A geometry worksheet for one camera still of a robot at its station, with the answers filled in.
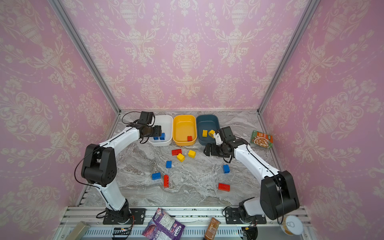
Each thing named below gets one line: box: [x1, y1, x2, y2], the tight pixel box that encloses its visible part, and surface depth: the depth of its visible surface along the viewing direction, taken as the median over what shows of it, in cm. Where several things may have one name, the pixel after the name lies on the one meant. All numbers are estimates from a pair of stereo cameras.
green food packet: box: [250, 130, 274, 149], surface depth 105 cm
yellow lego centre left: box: [176, 153, 186, 163], surface depth 95 cm
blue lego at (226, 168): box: [222, 164, 230, 174], surface depth 91 cm
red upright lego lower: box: [163, 174, 170, 189], surface depth 86 cm
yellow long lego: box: [208, 129, 216, 139], surface depth 106 cm
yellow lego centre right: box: [187, 150, 197, 159], surface depth 96 cm
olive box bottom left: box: [65, 220, 91, 240], surface depth 70 cm
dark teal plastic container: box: [196, 114, 221, 145], surface depth 108 cm
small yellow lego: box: [202, 129, 208, 138], surface depth 107 cm
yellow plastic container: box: [172, 115, 197, 146], surface depth 108 cm
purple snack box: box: [142, 207, 186, 240], surface depth 70 cm
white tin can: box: [279, 215, 304, 236], surface depth 69 cm
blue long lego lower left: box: [151, 172, 162, 181], surface depth 89 cm
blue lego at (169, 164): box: [166, 160, 173, 169], surface depth 94 cm
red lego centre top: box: [171, 149, 182, 156], surface depth 98 cm
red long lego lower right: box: [218, 183, 231, 192], surface depth 85 cm
